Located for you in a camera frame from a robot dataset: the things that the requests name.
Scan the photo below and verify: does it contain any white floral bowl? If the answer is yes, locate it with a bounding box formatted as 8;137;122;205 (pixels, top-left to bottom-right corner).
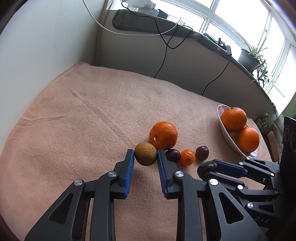
217;104;258;159

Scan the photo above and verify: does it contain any black adapter on sill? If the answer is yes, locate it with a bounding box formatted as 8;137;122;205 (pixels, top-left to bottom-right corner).
217;38;232;56

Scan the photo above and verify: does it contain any cardboard box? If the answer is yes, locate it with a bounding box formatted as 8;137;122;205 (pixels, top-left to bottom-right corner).
263;128;280;163

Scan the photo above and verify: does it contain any large rough orange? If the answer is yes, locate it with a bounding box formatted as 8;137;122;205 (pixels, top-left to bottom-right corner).
149;121;178;150

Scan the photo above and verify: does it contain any smooth orange in bowl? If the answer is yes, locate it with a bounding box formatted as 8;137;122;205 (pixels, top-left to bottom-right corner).
236;126;260;153

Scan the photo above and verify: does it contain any small tangerine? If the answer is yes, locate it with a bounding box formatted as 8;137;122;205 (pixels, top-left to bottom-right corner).
179;149;196;166

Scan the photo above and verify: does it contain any potted spider plant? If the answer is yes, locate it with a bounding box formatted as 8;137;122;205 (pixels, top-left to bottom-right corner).
233;32;269;87

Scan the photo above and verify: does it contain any black cable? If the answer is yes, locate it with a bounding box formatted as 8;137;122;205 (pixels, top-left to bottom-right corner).
201;54;232;96
121;0;194;79

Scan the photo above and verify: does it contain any black cable left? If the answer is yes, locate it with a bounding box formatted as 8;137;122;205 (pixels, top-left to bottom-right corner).
121;0;194;79

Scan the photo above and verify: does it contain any white cable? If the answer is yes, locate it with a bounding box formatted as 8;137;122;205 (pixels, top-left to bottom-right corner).
82;0;182;37

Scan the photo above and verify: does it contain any green snack box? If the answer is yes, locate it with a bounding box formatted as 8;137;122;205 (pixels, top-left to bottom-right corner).
255;113;269;129

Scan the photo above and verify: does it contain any dark plum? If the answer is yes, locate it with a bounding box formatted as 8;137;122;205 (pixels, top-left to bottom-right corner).
195;146;209;161
165;149;181;164
197;161;217;180

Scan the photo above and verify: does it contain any black cable right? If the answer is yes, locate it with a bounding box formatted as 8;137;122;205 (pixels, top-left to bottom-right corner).
201;54;232;96

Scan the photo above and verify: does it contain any rough orange in bowl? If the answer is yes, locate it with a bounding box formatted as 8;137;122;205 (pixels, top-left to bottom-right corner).
221;107;247;132

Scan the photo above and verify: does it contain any white power adapter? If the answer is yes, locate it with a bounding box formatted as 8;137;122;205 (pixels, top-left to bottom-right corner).
127;0;159;16

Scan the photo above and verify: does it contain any dark green sill cloth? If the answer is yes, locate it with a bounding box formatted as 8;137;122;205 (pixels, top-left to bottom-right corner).
102;9;277;116

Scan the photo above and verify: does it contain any brown kiwi fruit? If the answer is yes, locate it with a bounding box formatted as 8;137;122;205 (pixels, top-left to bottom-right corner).
134;143;157;166

